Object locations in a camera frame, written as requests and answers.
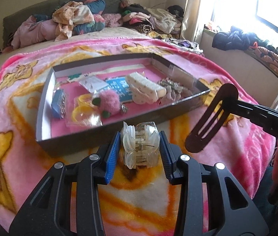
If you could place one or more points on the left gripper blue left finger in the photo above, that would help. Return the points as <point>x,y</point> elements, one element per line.
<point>111,157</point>

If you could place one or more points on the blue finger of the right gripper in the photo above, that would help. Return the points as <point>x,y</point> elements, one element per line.
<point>243,109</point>

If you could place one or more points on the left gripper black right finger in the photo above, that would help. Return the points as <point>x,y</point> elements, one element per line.
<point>167,157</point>

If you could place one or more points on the pearl translucent hair claw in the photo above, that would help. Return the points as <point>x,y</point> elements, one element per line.
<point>140,145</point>

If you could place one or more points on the white plastic hair claw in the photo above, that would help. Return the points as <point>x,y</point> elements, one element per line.
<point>144,90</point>

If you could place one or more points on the clear earring stud packet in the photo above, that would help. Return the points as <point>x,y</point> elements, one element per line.
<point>93,84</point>

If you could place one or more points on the pink cartoon fleece blanket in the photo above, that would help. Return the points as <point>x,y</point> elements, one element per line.
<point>136,202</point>

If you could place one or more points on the dark clothes on windowsill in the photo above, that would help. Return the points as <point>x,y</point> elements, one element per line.
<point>251,44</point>

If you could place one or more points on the yellow bangles in bag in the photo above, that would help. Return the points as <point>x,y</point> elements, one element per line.
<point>81,112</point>

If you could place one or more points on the sheer glitter bow clip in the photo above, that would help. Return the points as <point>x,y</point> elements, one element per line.
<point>174,91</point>

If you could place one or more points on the shallow dark cardboard box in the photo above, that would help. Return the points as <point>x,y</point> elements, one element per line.
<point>56,138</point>

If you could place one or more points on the small blue clip box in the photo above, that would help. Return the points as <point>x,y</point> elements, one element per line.
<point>58,104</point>

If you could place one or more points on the blue printed card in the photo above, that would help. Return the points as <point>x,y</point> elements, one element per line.
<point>121,87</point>

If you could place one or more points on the cream curtain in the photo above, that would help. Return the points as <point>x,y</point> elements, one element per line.
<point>190,20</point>

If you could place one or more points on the pile of clothes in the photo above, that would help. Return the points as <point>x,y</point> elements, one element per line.
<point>161,24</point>

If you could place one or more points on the pile of folded bedding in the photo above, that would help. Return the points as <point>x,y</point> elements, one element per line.
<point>72,19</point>

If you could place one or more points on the dark green headboard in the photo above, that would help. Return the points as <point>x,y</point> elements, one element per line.
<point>13,21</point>

